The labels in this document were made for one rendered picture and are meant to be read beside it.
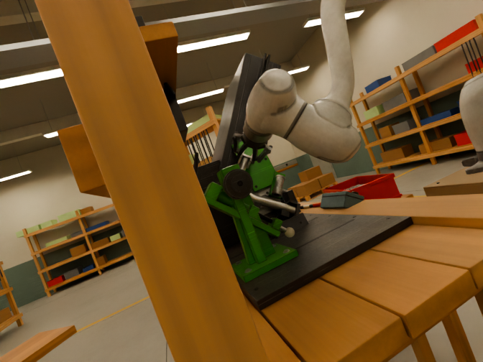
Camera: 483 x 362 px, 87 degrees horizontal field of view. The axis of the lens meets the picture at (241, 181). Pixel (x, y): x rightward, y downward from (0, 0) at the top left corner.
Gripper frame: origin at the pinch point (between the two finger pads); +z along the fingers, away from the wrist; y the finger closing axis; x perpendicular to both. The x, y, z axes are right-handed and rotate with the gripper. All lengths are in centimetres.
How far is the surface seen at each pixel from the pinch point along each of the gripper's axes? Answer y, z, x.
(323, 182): -231, 537, -298
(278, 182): -14.4, 0.9, 3.2
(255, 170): -5.2, 4.4, 0.4
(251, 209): -6.1, -20.5, 23.0
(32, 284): 475, 881, 245
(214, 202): 3.4, -22.5, 25.5
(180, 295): 2, -53, 45
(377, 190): -58, 10, -15
